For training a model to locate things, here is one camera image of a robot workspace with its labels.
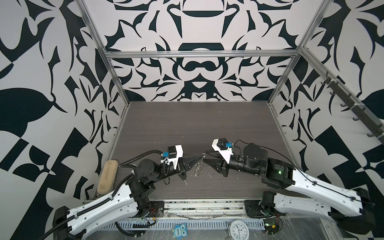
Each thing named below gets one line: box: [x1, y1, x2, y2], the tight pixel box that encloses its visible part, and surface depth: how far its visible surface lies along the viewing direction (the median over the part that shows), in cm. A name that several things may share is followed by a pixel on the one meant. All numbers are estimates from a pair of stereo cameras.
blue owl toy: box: [171, 222, 189, 240], surface depth 69 cm
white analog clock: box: [228, 220, 250, 240], surface depth 67 cm
